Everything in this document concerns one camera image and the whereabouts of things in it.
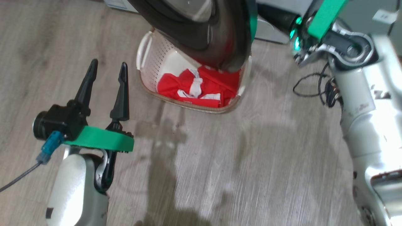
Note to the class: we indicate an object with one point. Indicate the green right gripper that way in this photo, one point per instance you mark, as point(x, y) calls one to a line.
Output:
point(326, 15)

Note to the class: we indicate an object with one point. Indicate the red white garment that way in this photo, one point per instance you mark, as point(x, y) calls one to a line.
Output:
point(213, 81)

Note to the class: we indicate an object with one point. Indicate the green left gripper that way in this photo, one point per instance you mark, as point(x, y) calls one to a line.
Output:
point(103, 139)

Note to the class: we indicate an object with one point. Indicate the white paper label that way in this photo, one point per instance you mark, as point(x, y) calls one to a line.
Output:
point(384, 16)

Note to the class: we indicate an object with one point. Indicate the dark round washing machine door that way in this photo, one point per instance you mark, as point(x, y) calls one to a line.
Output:
point(194, 31)

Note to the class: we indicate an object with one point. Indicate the cream perforated laundry basket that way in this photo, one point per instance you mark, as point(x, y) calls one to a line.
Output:
point(154, 59)

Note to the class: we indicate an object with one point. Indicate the pale green cabinet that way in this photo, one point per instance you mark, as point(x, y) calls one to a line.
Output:
point(361, 12)

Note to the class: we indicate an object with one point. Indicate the washing machine label sticker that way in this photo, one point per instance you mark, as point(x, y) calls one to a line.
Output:
point(114, 3)

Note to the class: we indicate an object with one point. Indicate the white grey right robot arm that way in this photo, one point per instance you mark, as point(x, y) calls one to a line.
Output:
point(370, 119)

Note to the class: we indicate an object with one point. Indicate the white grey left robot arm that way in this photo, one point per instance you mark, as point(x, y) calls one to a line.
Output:
point(69, 188)

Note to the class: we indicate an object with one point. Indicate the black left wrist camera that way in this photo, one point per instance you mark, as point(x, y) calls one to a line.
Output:
point(59, 121)

